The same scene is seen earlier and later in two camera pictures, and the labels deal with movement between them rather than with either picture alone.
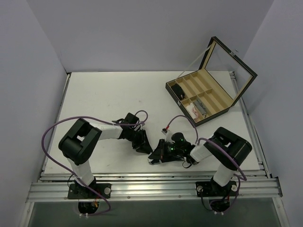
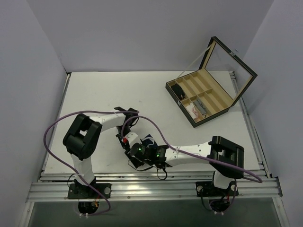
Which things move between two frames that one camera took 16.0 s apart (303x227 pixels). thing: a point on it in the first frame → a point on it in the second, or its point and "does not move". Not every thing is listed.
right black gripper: (164, 150) → (132, 160)
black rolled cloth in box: (178, 91) does not move
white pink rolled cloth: (192, 110) does not move
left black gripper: (138, 138) → (120, 140)
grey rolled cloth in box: (200, 107) does not move
